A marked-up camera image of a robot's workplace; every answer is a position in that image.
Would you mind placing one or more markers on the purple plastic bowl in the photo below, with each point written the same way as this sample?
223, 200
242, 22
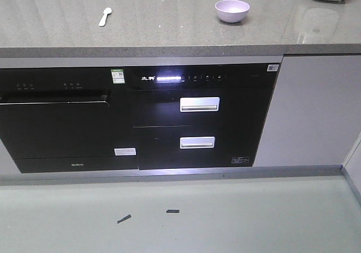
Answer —
232, 11

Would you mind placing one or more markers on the light green plastic spoon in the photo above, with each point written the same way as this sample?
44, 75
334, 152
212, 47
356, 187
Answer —
107, 11

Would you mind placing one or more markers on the black disinfection drawer cabinet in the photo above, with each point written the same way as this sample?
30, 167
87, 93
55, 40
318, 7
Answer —
199, 116

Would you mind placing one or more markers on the black tape strip right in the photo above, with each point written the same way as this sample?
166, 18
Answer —
172, 211

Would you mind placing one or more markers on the black tape strip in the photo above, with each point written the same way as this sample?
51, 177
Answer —
172, 211
124, 219

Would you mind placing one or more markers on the black tape strip left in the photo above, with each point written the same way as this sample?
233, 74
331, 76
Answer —
124, 219

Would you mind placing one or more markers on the black built-in dishwasher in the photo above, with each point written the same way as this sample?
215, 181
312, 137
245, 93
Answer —
66, 119

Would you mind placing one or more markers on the grey cabinet door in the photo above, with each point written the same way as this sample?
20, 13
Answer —
314, 115

